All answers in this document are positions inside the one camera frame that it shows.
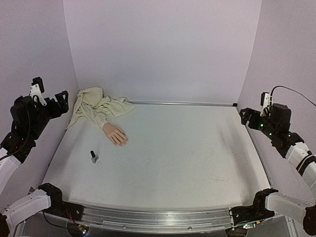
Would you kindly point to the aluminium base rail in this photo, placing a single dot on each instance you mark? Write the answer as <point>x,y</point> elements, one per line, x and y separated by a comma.
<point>142,220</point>

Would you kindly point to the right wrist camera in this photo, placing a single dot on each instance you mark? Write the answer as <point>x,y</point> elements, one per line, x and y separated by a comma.
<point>266,104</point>

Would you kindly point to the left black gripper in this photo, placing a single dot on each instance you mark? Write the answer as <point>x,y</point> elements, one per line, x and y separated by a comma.
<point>58,111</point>

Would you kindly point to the mannequin hand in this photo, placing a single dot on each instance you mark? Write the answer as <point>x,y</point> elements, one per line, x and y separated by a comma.
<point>115,134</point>

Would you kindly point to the cream cloth sleeve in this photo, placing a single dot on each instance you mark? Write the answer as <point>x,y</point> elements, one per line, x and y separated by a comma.
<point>94,106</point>

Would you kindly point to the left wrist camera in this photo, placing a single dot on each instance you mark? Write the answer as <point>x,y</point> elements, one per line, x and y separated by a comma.
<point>36,91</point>

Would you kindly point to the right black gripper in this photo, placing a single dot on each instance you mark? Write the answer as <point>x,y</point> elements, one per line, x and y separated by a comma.
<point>253,119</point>

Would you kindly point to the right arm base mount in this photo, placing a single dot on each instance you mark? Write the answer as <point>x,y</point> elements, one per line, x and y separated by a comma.
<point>251,214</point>

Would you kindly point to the clear nail polish bottle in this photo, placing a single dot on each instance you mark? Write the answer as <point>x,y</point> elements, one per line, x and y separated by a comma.
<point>95,159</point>

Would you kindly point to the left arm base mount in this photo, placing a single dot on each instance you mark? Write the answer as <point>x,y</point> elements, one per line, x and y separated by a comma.
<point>64,209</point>

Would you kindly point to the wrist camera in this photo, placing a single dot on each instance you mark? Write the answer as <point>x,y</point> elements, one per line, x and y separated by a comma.
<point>266,104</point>
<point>36,91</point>

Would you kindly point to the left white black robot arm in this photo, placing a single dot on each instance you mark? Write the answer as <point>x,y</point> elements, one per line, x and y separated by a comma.
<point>30,117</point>

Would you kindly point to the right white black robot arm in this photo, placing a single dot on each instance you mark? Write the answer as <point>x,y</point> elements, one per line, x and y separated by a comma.
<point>274,122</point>

